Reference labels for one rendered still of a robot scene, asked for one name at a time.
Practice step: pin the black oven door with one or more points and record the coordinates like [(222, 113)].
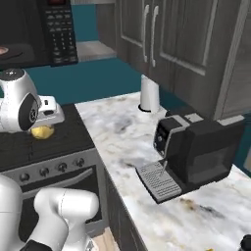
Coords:
[(94, 186)]

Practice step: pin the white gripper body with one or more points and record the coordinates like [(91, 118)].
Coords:
[(49, 118)]

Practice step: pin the yellow round food item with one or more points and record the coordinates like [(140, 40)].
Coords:
[(42, 132)]

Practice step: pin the black and grey stove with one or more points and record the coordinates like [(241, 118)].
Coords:
[(68, 137)]

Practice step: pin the brown potato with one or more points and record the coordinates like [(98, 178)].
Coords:
[(3, 50)]

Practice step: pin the white paper towel roll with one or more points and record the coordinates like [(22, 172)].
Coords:
[(149, 93)]

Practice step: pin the dark grey base cupboard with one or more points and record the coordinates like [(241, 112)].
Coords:
[(122, 215)]

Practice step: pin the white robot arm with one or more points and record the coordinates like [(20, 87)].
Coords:
[(16, 104)]

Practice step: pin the black coffee machine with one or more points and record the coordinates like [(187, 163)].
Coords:
[(202, 153)]

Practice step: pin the narrow grey cupboard door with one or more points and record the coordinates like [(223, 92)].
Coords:
[(132, 29)]

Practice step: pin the black microwave oven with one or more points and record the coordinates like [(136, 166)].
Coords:
[(60, 32)]

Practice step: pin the black plate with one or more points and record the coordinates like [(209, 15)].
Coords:
[(19, 54)]

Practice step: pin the black round object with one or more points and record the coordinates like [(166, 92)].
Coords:
[(246, 243)]

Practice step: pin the wide grey cupboard door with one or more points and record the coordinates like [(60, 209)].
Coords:
[(189, 36)]

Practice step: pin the grey stove knob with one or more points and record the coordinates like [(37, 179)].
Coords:
[(79, 162), (44, 171), (62, 167), (24, 176)]

